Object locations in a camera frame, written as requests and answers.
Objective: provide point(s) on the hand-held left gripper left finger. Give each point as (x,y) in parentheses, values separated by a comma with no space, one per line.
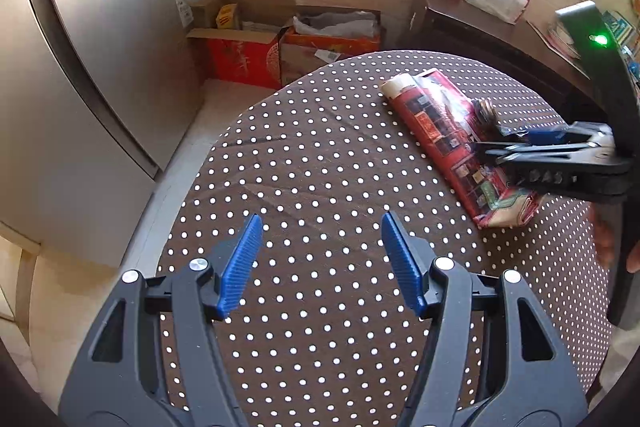
(242,264)

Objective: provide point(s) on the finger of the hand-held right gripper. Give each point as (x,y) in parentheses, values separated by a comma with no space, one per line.
(530,153)
(545,137)

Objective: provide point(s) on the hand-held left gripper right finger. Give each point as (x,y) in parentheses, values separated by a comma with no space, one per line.
(405,267)

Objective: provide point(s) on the red package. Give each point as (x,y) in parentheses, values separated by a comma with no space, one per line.
(440,127)

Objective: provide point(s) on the person's right hand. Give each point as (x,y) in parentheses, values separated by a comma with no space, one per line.
(602,239)

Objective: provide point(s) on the pink place mat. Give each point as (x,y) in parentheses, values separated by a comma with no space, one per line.
(560,39)

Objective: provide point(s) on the brown polka dot tablecloth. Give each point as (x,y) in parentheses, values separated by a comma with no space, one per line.
(310,157)

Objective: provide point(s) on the row of books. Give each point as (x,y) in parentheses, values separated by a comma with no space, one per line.
(620,29)

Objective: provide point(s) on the dark wooden cabinet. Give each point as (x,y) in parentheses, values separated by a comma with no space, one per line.
(450,27)

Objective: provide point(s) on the red cardboard box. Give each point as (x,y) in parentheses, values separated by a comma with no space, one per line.
(240,59)

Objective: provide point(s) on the clear plastic bag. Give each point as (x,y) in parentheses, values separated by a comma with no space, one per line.
(330,24)

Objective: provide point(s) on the small yellow box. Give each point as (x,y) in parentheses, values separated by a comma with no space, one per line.
(226,17)

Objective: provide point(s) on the silver refrigerator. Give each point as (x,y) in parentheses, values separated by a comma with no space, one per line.
(90,57)

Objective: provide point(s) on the white paper tag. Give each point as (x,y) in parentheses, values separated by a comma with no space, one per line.
(183,9)

